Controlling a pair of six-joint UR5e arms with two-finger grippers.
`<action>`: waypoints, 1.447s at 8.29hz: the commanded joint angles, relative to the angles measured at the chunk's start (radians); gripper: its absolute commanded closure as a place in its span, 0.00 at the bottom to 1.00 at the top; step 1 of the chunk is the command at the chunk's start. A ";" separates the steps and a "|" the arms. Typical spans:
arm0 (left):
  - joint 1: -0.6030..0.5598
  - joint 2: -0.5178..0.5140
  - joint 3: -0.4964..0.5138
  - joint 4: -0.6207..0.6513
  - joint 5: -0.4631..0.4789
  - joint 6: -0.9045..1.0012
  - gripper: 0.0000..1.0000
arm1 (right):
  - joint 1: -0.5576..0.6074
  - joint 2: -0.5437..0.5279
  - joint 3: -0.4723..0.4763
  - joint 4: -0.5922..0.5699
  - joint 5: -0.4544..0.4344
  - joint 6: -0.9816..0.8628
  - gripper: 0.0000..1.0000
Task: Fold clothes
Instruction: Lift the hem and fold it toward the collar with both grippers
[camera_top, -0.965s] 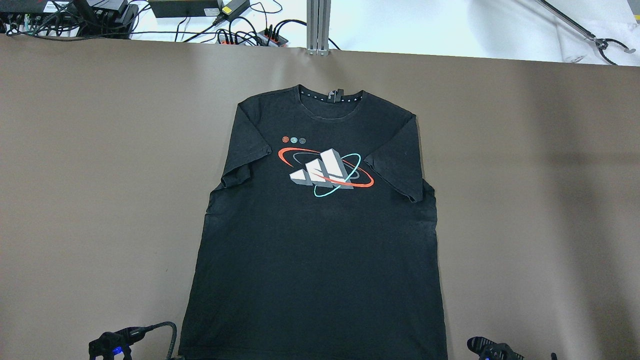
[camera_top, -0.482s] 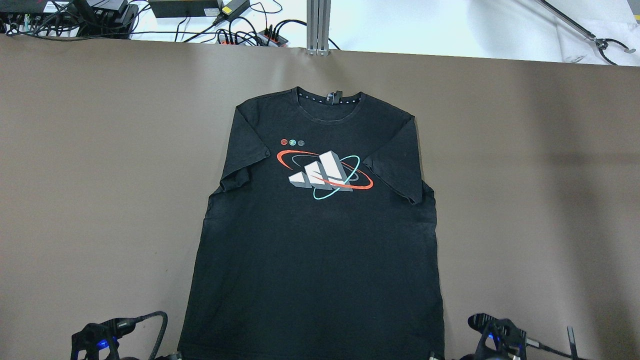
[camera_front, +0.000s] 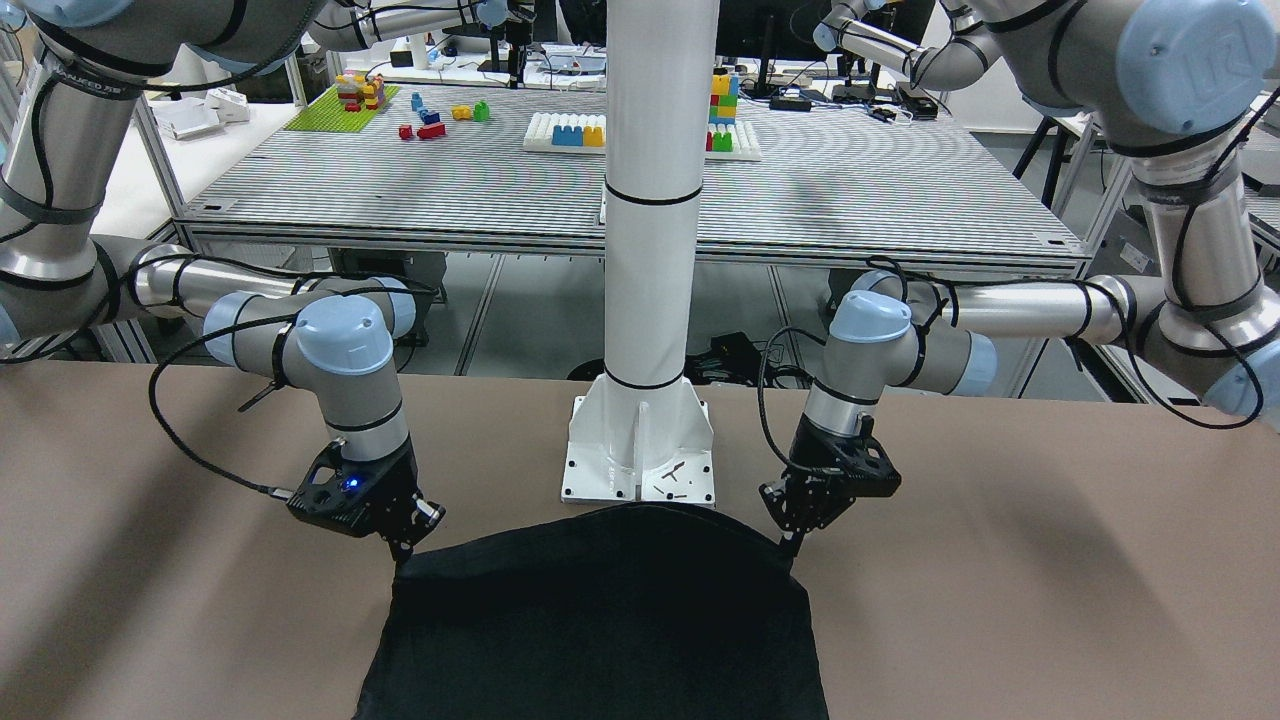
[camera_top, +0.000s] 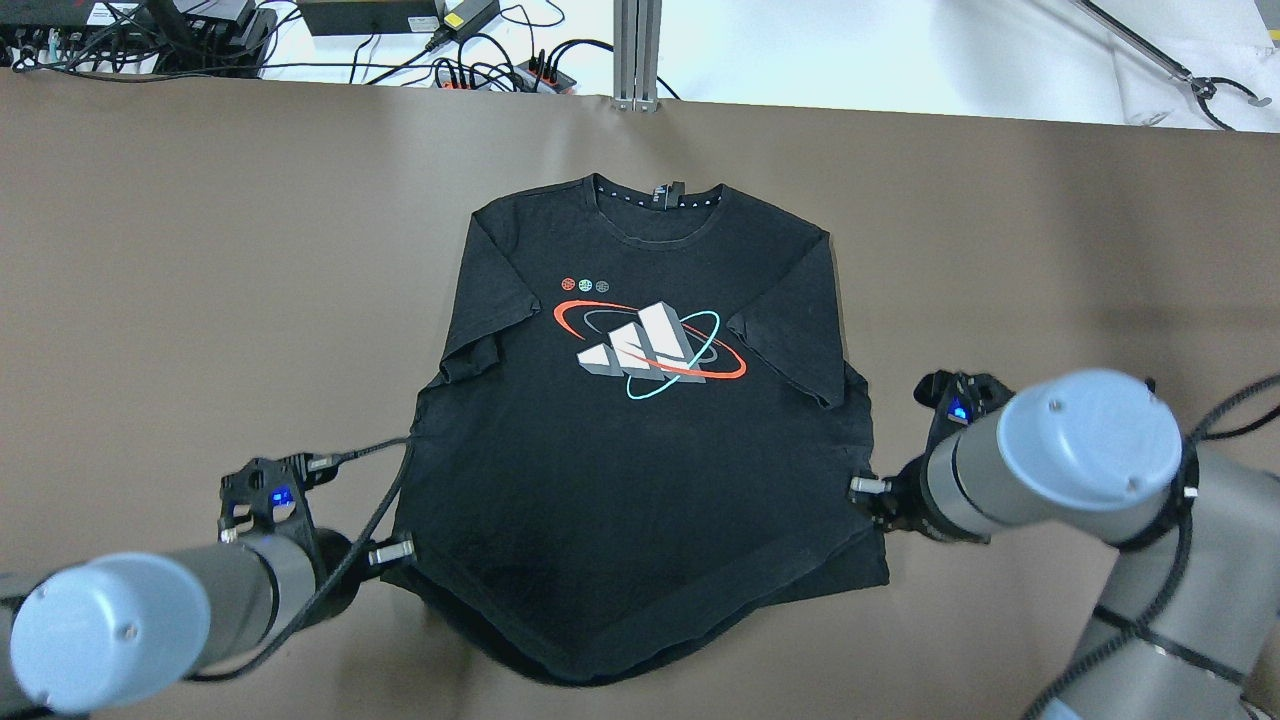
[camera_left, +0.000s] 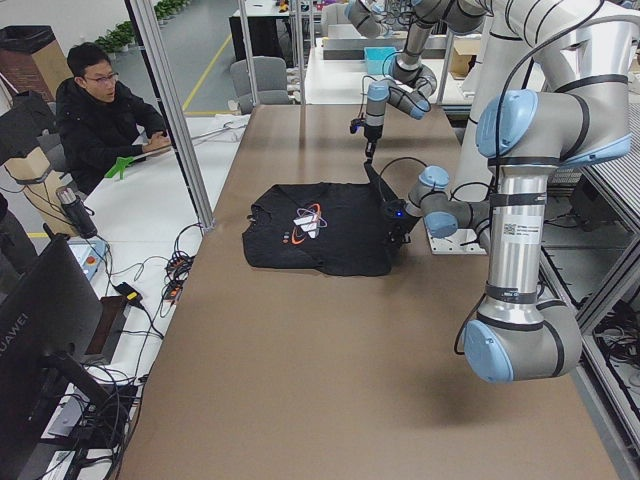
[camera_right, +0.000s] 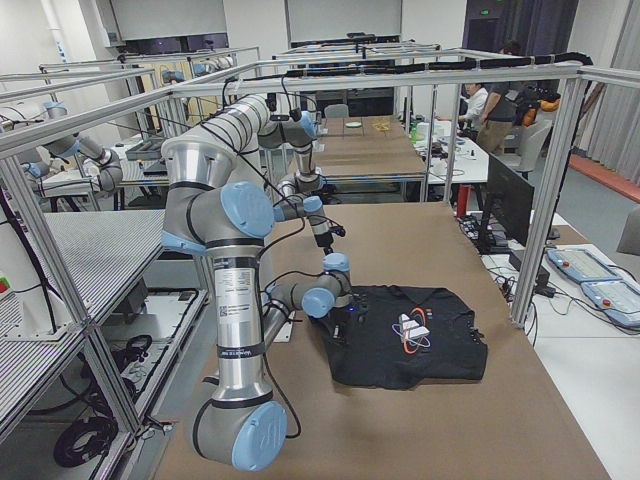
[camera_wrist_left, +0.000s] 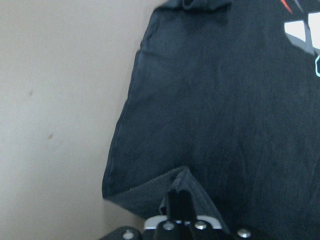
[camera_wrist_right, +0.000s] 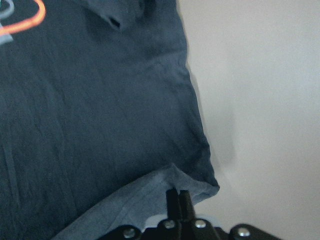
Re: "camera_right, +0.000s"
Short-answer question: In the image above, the black printed t-shirt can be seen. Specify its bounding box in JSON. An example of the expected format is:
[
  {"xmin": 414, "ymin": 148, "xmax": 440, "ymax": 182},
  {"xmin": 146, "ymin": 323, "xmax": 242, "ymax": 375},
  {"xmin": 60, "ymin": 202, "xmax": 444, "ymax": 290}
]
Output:
[{"xmin": 312, "ymin": 285, "xmax": 488, "ymax": 390}]

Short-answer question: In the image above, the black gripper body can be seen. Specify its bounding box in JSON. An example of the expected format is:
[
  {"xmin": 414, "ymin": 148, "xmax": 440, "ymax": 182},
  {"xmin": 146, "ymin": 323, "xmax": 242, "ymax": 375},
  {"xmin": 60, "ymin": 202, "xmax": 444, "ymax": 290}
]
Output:
[
  {"xmin": 314, "ymin": 231, "xmax": 333, "ymax": 247},
  {"xmin": 332, "ymin": 306, "xmax": 354, "ymax": 330}
]

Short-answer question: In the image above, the teach pendant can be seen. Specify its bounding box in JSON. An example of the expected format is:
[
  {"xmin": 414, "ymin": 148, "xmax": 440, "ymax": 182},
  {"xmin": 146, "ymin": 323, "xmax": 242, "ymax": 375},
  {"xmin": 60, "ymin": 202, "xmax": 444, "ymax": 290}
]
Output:
[{"xmin": 546, "ymin": 248, "xmax": 620, "ymax": 283}]

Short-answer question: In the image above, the power strip with plugs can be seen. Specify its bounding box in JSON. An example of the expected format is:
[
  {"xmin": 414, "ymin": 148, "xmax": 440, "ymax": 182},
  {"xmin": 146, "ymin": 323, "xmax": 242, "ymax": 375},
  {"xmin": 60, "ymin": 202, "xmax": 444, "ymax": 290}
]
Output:
[{"xmin": 457, "ymin": 215, "xmax": 481, "ymax": 241}]

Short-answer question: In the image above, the black Huawei monitor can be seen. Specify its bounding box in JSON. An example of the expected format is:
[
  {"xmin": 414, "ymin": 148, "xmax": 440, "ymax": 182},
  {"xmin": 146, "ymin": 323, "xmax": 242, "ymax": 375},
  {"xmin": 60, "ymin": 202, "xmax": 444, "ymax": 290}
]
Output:
[{"xmin": 477, "ymin": 154, "xmax": 534, "ymax": 254}]

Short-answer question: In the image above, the striped workbench table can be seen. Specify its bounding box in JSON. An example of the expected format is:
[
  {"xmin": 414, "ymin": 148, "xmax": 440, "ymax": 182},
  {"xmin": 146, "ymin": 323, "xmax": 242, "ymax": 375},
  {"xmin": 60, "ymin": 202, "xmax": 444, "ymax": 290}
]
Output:
[{"xmin": 1, "ymin": 210, "xmax": 163, "ymax": 355}]

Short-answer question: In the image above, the aluminium frame post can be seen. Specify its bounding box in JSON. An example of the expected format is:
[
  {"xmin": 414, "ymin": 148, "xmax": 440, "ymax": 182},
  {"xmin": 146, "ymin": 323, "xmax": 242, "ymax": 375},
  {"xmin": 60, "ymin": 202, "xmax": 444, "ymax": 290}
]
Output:
[{"xmin": 510, "ymin": 75, "xmax": 588, "ymax": 329}]

